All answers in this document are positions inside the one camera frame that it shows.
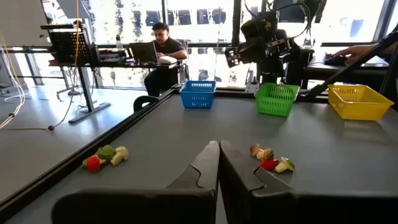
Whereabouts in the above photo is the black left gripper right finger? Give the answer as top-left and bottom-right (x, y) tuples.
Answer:
(219, 139), (398, 224)

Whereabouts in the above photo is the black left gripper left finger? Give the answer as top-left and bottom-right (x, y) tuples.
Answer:
(51, 140), (220, 224)

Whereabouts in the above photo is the pale toy mushroom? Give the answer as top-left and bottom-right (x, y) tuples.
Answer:
(110, 146), (129, 166)

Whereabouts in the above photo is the red cap toy mushroom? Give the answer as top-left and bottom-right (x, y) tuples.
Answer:
(86, 155), (107, 174)

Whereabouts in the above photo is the small white control box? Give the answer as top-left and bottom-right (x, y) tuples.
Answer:
(244, 76), (261, 94)

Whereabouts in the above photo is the green plastic basket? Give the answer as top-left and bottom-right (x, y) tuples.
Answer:
(254, 82), (300, 118)

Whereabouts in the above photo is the blue plastic basket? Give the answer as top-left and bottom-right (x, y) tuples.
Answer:
(179, 80), (217, 110)

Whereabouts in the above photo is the gray table mat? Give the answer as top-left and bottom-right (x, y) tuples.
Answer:
(4, 93), (398, 224)

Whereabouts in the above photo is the person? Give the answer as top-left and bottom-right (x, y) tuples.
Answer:
(144, 22), (189, 97)

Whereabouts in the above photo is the small white object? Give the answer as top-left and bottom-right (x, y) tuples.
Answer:
(157, 55), (178, 65)

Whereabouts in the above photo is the person's hand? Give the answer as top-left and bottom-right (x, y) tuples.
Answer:
(332, 43), (379, 65)

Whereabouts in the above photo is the dark laptop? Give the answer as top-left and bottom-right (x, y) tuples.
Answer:
(129, 41), (159, 63)

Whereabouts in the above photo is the yellow plastic basket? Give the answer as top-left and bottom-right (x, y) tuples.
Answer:
(327, 84), (395, 121)

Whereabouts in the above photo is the black standing desk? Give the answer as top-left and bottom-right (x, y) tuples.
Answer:
(40, 23), (187, 125)

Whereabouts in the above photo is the black perforated panel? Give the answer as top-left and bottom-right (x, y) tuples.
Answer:
(49, 30), (92, 67)

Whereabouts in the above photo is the gray tilted panel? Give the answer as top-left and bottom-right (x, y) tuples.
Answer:
(55, 0), (91, 19)

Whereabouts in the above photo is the whiteboard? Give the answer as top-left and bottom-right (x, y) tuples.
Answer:
(0, 0), (50, 47)

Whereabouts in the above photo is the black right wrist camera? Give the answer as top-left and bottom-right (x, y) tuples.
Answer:
(224, 46), (243, 69)

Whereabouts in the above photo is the black frame strut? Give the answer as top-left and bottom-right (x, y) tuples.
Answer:
(306, 29), (398, 100)

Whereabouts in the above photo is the black clamp handle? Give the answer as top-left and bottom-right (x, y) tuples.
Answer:
(133, 95), (160, 113)

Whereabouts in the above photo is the yellow hanging cable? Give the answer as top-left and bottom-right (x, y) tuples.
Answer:
(46, 0), (81, 131)

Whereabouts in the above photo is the yellow floor cable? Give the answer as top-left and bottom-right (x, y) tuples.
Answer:
(0, 30), (53, 131)

